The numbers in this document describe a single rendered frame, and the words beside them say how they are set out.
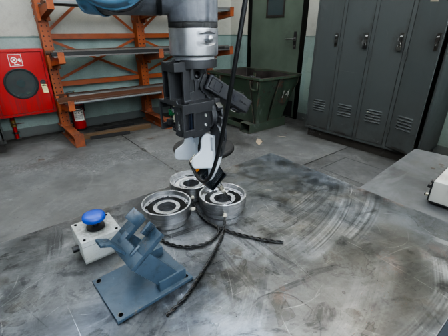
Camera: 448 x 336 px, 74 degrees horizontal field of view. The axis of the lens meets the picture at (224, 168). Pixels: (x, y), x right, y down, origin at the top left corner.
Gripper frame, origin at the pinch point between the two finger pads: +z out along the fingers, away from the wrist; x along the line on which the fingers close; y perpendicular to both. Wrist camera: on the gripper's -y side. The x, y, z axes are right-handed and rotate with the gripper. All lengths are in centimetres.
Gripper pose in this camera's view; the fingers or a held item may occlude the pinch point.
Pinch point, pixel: (207, 169)
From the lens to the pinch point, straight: 56.9
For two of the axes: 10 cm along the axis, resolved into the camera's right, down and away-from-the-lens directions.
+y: -7.5, 2.7, -6.0
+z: 0.0, 9.1, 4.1
